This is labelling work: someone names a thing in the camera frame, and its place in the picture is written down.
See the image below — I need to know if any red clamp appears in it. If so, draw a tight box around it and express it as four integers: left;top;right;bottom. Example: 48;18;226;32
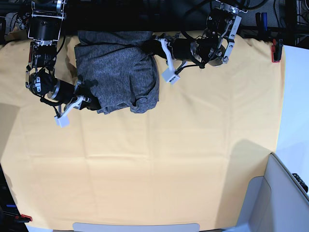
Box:
14;215;32;223
271;39;283;63

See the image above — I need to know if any white storage bin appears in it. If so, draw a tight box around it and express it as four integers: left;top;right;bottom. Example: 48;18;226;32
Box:
235;153;309;232

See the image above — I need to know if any red clamp right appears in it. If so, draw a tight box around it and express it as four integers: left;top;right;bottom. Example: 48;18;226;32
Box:
271;39;283;63

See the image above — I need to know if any grey long-sleeve T-shirt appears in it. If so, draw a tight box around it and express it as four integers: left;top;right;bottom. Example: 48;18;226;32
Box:
74;30;159;115

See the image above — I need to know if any red clamp left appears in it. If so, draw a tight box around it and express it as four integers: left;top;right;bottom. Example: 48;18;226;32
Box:
14;215;32;223

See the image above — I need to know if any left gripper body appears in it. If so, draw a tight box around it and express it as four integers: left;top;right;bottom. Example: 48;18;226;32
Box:
152;33;200;73

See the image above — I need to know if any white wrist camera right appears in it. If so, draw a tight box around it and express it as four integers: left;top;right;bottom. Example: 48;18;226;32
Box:
54;116;70;128

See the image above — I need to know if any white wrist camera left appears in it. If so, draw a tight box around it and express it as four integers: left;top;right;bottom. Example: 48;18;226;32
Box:
162;69;180;85

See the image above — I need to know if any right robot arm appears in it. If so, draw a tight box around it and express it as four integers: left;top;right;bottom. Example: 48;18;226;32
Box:
25;0;100;119

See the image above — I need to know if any yellow table cloth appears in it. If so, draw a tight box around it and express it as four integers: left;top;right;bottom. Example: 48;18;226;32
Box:
0;36;285;230

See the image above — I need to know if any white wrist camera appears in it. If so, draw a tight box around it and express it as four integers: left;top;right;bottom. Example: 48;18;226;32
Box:
162;69;180;85
54;116;70;128

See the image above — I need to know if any black remote on bin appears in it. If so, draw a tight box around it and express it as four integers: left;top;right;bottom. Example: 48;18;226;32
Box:
292;173;309;193

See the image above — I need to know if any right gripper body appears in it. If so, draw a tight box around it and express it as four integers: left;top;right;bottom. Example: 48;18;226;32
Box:
49;78;93;117

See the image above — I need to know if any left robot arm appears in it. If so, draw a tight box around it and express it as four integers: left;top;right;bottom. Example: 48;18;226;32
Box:
141;0;247;74

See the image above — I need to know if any blue handled clamp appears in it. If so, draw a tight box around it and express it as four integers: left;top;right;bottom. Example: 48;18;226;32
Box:
255;13;267;33

